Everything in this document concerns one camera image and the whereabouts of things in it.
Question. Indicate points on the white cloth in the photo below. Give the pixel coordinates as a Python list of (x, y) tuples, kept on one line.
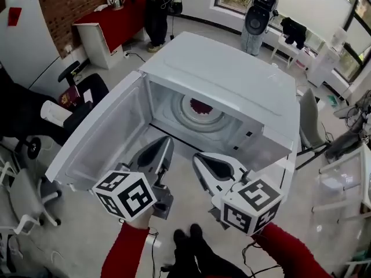
[(101, 8)]

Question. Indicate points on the white cylindrical jug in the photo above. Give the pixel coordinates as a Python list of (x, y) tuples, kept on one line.
[(53, 113)]

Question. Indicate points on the person's black right shoe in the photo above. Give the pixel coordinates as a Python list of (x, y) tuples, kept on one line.
[(196, 232)]

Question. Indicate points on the white power strip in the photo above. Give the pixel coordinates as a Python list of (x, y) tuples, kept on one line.
[(128, 54)]

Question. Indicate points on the white round plate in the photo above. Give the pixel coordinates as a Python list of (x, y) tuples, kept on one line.
[(215, 112)]

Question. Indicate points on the black office chair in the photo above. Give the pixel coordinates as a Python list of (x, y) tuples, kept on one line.
[(17, 111)]

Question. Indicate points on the white frame side table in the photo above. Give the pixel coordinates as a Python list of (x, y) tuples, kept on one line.
[(340, 161)]

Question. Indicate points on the white refrigerator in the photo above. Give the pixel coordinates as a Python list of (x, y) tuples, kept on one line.
[(26, 56)]

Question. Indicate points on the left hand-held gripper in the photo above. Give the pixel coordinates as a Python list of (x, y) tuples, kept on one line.
[(127, 194)]

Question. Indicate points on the red cloth covered cabinet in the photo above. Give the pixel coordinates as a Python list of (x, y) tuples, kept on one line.
[(116, 27)]

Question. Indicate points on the white water dispenser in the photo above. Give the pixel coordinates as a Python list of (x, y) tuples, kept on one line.
[(324, 62)]

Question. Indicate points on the small green box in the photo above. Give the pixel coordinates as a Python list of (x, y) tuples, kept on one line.
[(332, 101)]

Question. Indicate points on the person's black left shoe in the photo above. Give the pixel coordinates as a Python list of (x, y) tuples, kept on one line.
[(180, 237)]

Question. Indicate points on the white microwave oven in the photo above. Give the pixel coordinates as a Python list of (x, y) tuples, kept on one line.
[(232, 77)]

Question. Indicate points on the white wall socket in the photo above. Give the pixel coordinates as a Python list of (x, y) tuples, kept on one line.
[(68, 49)]

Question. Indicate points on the black garment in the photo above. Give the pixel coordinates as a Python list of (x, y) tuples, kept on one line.
[(294, 32)]

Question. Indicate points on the silver kettle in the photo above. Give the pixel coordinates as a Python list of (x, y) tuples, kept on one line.
[(117, 3)]

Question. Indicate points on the red gold printed box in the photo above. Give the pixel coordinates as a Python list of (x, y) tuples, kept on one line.
[(69, 96)]

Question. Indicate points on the pile of dark red beans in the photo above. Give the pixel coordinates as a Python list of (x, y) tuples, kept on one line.
[(201, 107)]

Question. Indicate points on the grey black-legged dining chair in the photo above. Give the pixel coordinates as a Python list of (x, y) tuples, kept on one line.
[(308, 117)]

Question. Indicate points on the white stool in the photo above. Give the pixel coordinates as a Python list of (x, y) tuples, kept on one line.
[(290, 54)]

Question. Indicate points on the person's left forearm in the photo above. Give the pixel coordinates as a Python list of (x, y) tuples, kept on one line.
[(124, 250)]

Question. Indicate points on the grey white office chair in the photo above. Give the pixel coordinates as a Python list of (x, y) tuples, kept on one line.
[(23, 195)]

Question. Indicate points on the person's black shoe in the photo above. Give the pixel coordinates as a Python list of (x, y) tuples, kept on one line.
[(180, 237), (196, 232)]

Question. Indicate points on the person's right forearm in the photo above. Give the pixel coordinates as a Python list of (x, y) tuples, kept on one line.
[(290, 253)]

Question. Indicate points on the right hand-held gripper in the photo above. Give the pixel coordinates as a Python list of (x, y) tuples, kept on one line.
[(252, 207)]

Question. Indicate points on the person's black trousers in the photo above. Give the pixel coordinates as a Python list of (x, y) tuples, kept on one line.
[(208, 259)]

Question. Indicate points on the black framed window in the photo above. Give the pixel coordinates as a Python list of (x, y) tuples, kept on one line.
[(313, 4)]

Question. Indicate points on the red paper square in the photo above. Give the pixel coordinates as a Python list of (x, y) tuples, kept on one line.
[(14, 16)]

